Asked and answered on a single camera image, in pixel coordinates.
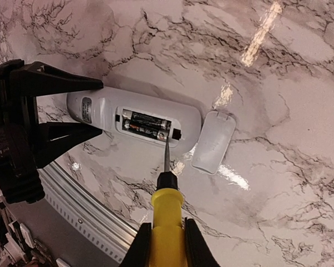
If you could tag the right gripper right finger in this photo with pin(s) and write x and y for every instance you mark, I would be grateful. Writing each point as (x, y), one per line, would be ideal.
(198, 253)

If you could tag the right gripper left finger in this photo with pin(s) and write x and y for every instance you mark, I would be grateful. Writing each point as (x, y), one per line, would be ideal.
(138, 253)

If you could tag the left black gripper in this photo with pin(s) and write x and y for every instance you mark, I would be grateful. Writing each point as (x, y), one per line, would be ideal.
(20, 84)

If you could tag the yellow handled screwdriver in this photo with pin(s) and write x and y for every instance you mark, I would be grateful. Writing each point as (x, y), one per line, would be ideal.
(167, 238)

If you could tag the black AAA battery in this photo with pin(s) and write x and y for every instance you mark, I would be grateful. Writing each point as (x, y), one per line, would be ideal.
(146, 131)
(146, 119)

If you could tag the white remote control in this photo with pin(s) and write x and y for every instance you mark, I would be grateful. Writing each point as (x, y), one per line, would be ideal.
(103, 109)

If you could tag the white battery compartment cover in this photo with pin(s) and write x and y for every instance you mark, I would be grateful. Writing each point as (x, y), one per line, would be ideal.
(214, 139)

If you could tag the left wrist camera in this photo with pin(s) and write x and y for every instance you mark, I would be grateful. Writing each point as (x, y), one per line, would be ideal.
(19, 178)

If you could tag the front aluminium rail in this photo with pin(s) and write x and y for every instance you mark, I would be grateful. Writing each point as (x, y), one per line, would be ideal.
(95, 222)

